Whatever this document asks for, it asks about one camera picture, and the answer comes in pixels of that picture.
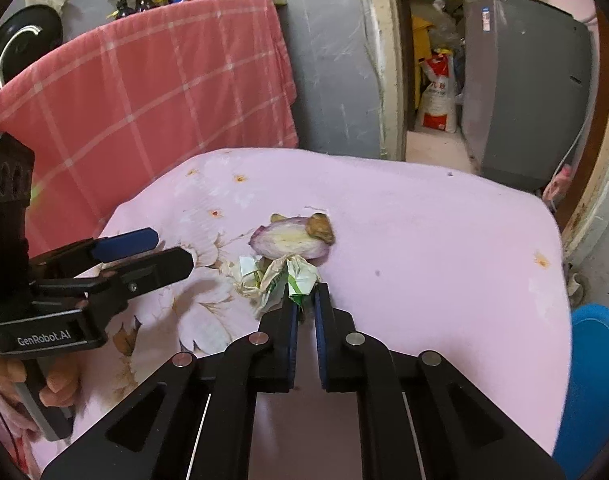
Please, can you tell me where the yellow bag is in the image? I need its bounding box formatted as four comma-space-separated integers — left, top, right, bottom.
412, 14, 434, 108

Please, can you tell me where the brown ginger piece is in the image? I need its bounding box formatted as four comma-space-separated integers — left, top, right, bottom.
306, 212, 336, 246

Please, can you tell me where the person's left hand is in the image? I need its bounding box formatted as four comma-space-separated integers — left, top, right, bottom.
0, 349, 81, 410

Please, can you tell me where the black round pan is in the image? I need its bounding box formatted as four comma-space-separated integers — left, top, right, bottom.
0, 4, 64, 89

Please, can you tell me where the red white rice sack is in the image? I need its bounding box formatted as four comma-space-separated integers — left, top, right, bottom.
415, 50, 457, 133

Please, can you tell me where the red plaid cloth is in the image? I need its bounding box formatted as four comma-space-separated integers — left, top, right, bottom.
0, 0, 298, 255

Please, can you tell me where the pink floral tablecloth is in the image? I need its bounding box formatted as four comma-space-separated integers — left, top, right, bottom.
29, 146, 574, 480

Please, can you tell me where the blue plastic trash bucket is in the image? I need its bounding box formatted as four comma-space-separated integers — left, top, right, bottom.
553, 304, 609, 479

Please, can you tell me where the grey refrigerator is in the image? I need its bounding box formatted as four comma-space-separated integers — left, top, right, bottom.
461, 0, 592, 193

